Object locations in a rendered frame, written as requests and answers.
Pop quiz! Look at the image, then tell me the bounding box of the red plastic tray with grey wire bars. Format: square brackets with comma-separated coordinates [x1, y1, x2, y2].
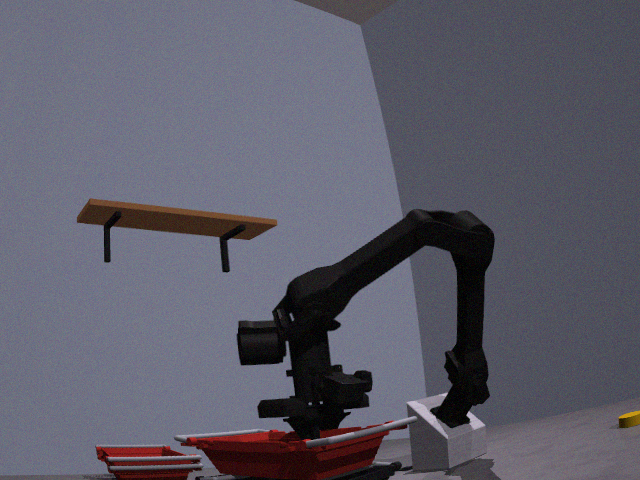
[174, 416, 418, 480]

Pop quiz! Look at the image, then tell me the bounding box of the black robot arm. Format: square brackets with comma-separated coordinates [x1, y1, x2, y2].
[236, 209, 495, 428]

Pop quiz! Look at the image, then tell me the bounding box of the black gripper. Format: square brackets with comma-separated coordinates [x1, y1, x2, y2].
[257, 359, 369, 440]

